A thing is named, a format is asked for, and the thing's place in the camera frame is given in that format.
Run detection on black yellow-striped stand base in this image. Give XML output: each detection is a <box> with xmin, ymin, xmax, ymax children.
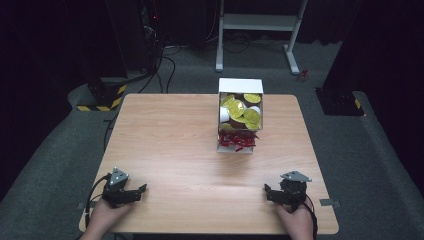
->
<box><xmin>76</xmin><ymin>75</ymin><xmax>128</xmax><ymax>113</ymax></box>

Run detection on black floor cables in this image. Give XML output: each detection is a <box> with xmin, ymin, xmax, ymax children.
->
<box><xmin>137</xmin><ymin>43</ymin><xmax>183</xmax><ymax>95</ymax></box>

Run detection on white metal stand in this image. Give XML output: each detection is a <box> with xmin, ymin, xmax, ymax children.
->
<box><xmin>215</xmin><ymin>0</ymin><xmax>309</xmax><ymax>76</ymax></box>

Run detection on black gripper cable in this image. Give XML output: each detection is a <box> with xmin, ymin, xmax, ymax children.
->
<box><xmin>84</xmin><ymin>173</ymin><xmax>112</xmax><ymax>229</ymax></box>
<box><xmin>302</xmin><ymin>193</ymin><xmax>319</xmax><ymax>240</ymax></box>

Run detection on white cardboard box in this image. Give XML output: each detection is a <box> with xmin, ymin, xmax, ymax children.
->
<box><xmin>216</xmin><ymin>77</ymin><xmax>264</xmax><ymax>154</ymax></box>

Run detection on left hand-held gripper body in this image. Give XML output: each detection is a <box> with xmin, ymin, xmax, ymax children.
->
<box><xmin>101</xmin><ymin>167</ymin><xmax>130</xmax><ymax>209</ymax></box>

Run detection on pile of gold-lidded cups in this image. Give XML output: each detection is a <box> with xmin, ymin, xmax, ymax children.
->
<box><xmin>219</xmin><ymin>93</ymin><xmax>263</xmax><ymax>132</ymax></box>

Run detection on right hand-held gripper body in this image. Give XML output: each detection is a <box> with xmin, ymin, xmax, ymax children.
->
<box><xmin>278</xmin><ymin>170</ymin><xmax>313</xmax><ymax>212</ymax></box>

